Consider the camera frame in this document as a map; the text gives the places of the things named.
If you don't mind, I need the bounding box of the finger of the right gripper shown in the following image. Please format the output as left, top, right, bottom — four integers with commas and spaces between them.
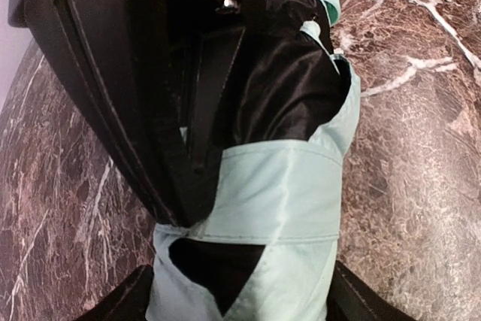
161, 0, 263, 223
24, 0, 180, 226

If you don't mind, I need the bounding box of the black and mint umbrella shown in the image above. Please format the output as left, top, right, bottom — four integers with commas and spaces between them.
145, 0, 361, 320

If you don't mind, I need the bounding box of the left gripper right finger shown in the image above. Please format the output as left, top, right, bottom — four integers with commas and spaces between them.
326, 261, 415, 321

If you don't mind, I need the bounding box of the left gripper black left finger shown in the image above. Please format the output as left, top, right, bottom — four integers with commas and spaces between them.
80, 265, 153, 321

